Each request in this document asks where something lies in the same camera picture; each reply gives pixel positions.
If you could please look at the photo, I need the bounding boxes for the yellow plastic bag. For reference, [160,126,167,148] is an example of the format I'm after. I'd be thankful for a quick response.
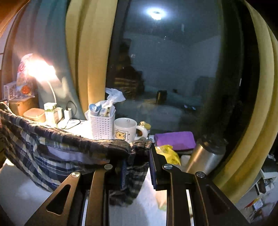
[155,144,181,165]

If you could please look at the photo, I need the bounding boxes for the yellow curtain left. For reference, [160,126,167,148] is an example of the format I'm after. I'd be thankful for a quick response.
[66,0,118,112]

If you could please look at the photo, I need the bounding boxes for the white plastic bag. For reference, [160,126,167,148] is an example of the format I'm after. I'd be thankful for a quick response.
[85,88,126,120]

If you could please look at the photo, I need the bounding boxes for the yellow curtain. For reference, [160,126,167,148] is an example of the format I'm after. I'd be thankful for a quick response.
[212,1,277,203]
[66,0,118,112]

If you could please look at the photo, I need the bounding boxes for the green white milk carton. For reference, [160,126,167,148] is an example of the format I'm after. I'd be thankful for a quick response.
[44,102,58,126]

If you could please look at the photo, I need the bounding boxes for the cardboard box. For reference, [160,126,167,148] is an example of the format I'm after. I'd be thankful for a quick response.
[9,96,39,117]

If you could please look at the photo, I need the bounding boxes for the white plastic basket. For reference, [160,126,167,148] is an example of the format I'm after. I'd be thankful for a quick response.
[87,111,116,140]

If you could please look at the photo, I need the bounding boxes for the white power strip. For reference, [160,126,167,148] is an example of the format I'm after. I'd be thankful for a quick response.
[57,119,87,131]

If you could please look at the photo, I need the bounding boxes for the snack chips bag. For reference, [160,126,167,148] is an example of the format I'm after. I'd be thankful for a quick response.
[16,53,35,98]

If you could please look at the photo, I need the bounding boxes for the brown plastic food container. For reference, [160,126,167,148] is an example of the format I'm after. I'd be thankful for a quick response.
[23,108,46,123]

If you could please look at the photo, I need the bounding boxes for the steel thermos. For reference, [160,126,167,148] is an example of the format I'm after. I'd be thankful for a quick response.
[185,134,228,175]

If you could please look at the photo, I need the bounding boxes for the white desk lamp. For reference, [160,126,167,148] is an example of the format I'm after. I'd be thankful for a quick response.
[21,54,60,127]

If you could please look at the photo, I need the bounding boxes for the small illustrated carton box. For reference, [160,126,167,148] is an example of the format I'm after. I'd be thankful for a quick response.
[3,82,17,100]

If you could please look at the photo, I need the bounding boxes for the white charger with cable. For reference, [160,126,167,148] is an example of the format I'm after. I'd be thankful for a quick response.
[56,101,77,126]

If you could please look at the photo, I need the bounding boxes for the plaid pajama pants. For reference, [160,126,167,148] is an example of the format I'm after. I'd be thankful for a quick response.
[1,103,152,206]

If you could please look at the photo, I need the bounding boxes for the yellow curtain right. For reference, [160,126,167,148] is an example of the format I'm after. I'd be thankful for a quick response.
[212,1,277,203]

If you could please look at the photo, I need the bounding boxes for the white bear mug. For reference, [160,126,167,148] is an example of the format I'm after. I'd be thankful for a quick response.
[114,118,148,143]

